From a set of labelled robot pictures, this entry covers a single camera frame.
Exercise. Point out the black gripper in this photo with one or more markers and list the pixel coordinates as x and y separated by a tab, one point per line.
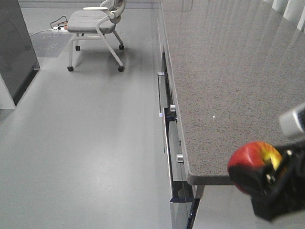
279	192

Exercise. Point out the red yellow apple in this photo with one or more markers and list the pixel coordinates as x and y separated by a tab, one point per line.
256	154

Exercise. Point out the white grey office chair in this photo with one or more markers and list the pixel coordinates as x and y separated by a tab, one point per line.
93	23

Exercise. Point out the white power strip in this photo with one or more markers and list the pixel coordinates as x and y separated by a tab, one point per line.
62	29

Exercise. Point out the grey kitchen island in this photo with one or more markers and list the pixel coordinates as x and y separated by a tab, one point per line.
18	61

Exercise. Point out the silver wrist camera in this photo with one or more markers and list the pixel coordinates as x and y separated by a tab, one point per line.
292	122

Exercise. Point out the silver oven handle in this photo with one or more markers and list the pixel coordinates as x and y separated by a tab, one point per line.
160	76

